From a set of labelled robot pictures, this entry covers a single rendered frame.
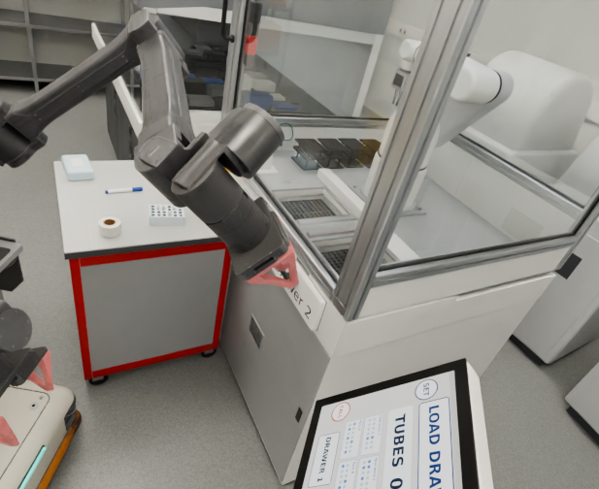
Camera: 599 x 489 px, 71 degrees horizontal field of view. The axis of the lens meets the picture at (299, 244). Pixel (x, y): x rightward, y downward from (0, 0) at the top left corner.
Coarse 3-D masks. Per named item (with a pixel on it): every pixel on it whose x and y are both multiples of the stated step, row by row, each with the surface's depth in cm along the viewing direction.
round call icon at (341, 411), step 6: (342, 402) 78; (348, 402) 77; (336, 408) 78; (342, 408) 77; (348, 408) 76; (336, 414) 77; (342, 414) 76; (348, 414) 75; (330, 420) 76; (336, 420) 75; (342, 420) 74
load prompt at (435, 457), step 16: (432, 400) 66; (448, 400) 64; (432, 416) 63; (448, 416) 62; (432, 432) 61; (448, 432) 59; (432, 448) 59; (448, 448) 57; (432, 464) 57; (448, 464) 56; (432, 480) 55; (448, 480) 54
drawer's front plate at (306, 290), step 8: (296, 264) 124; (304, 272) 121; (304, 280) 118; (296, 288) 123; (304, 288) 119; (312, 288) 116; (304, 296) 120; (312, 296) 116; (320, 296) 114; (296, 304) 124; (304, 304) 120; (312, 304) 116; (320, 304) 112; (304, 312) 121; (312, 312) 117; (320, 312) 114; (312, 320) 117; (312, 328) 118
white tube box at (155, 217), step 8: (152, 208) 154; (160, 208) 155; (168, 208) 156; (152, 216) 150; (160, 216) 151; (168, 216) 152; (176, 216) 153; (152, 224) 152; (160, 224) 152; (168, 224) 153; (176, 224) 154
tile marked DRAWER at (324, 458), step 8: (336, 432) 73; (320, 440) 74; (328, 440) 73; (336, 440) 72; (320, 448) 72; (328, 448) 71; (336, 448) 70; (320, 456) 71; (328, 456) 70; (320, 464) 70; (328, 464) 68; (312, 472) 69; (320, 472) 68; (328, 472) 67; (312, 480) 68; (320, 480) 67; (328, 480) 66
